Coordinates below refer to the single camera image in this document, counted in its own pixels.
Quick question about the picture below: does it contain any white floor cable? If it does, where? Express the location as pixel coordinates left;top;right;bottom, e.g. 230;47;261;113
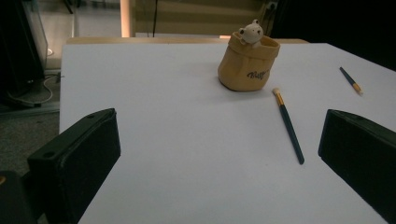
6;74;64;107

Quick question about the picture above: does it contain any white table sheet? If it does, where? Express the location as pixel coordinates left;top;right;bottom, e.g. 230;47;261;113
59;42;396;224

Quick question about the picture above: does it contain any tan bear pen holder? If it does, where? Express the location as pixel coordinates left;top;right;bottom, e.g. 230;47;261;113
217;19;281;92

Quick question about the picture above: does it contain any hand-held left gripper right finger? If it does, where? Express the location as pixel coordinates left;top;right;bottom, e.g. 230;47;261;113
318;108;396;224

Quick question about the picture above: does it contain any brown pencil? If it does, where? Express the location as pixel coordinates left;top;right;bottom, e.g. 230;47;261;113
272;87;305;165

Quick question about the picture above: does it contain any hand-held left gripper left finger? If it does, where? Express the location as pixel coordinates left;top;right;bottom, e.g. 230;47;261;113
27;107;121;224

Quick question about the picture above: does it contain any light wooden furniture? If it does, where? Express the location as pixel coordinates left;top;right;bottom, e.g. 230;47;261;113
120;0;276;39

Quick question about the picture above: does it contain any thin black hanging cable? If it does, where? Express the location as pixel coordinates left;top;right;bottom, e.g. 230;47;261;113
152;0;159;38

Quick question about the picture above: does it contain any black cabinet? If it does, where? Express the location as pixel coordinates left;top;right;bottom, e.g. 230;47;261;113
0;0;49;105

